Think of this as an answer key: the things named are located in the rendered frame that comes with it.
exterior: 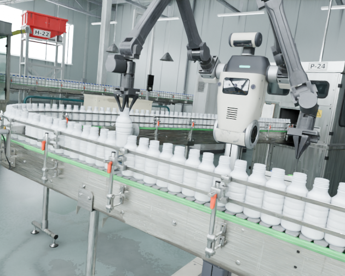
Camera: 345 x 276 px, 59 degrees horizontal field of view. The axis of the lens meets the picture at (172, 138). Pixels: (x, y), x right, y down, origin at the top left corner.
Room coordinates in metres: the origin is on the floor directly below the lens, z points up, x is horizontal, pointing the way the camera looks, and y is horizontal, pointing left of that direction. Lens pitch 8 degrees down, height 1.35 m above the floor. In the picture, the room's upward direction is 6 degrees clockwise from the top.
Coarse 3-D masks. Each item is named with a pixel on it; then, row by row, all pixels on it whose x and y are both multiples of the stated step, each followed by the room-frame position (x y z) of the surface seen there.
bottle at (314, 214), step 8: (320, 184) 0.79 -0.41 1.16; (328, 184) 0.80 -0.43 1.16; (312, 192) 0.81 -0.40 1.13; (320, 192) 0.79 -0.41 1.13; (320, 200) 0.78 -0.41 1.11; (328, 200) 0.78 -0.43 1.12; (312, 208) 0.79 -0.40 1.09; (320, 208) 0.78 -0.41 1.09; (328, 208) 0.79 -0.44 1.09; (304, 216) 0.81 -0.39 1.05; (312, 216) 0.79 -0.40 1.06; (320, 216) 0.78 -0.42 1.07; (320, 224) 0.78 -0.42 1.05; (304, 232) 0.80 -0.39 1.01; (312, 232) 0.78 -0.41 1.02; (320, 232) 0.78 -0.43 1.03
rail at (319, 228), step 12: (48, 144) 1.50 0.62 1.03; (96, 144) 1.29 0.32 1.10; (144, 156) 1.13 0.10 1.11; (132, 168) 1.17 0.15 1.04; (192, 168) 1.01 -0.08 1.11; (168, 180) 1.06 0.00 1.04; (240, 180) 0.91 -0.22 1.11; (204, 192) 0.98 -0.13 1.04; (276, 192) 0.84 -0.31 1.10; (288, 192) 0.83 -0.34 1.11; (240, 204) 0.90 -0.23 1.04; (324, 204) 0.77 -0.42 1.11; (276, 216) 0.84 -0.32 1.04; (288, 216) 0.82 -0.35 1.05; (312, 228) 0.78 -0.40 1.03; (324, 228) 0.76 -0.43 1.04
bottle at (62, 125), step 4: (60, 120) 1.47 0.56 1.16; (64, 120) 1.48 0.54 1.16; (60, 124) 1.47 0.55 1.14; (64, 124) 1.48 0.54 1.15; (60, 128) 1.47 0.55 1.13; (64, 128) 1.47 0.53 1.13; (64, 132) 1.47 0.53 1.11; (60, 136) 1.46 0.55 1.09; (64, 136) 1.47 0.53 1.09; (60, 140) 1.46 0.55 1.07; (60, 144) 1.46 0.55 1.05; (56, 152) 1.47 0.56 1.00; (60, 152) 1.46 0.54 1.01
